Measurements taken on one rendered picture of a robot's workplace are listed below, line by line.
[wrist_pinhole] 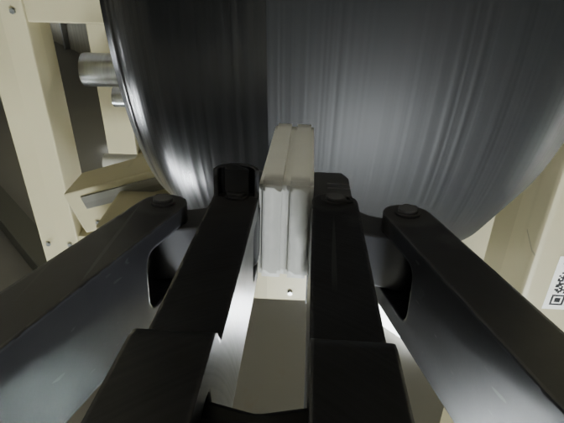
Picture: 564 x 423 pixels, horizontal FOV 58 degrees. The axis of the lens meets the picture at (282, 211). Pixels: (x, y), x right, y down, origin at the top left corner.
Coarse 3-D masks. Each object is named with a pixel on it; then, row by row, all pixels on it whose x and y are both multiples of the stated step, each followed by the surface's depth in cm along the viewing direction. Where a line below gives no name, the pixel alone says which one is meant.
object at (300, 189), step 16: (304, 128) 19; (304, 144) 17; (304, 160) 16; (288, 176) 15; (304, 176) 14; (288, 192) 14; (304, 192) 14; (288, 208) 14; (304, 208) 14; (288, 224) 14; (304, 224) 14; (288, 240) 15; (304, 240) 14; (288, 256) 15; (304, 256) 15; (288, 272) 15; (304, 272) 15
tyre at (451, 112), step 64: (128, 0) 27; (192, 0) 25; (256, 0) 24; (320, 0) 24; (384, 0) 24; (448, 0) 24; (512, 0) 24; (128, 64) 30; (192, 64) 27; (256, 64) 26; (320, 64) 26; (384, 64) 26; (448, 64) 26; (512, 64) 26; (192, 128) 30; (256, 128) 29; (320, 128) 29; (384, 128) 29; (448, 128) 28; (512, 128) 28; (192, 192) 35; (384, 192) 33; (448, 192) 32; (512, 192) 34
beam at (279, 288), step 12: (120, 192) 100; (132, 192) 99; (144, 192) 99; (156, 192) 100; (168, 192) 100; (120, 204) 95; (132, 204) 96; (108, 216) 92; (96, 228) 89; (264, 276) 92; (264, 288) 94; (276, 288) 93; (288, 288) 93; (300, 288) 93
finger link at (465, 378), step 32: (384, 224) 13; (416, 224) 12; (416, 256) 11; (448, 256) 11; (416, 288) 11; (448, 288) 10; (480, 288) 10; (512, 288) 10; (416, 320) 11; (448, 320) 10; (480, 320) 9; (512, 320) 9; (544, 320) 9; (416, 352) 11; (448, 352) 10; (480, 352) 9; (512, 352) 8; (544, 352) 8; (448, 384) 10; (480, 384) 9; (512, 384) 8; (544, 384) 7; (480, 416) 9; (512, 416) 8; (544, 416) 7
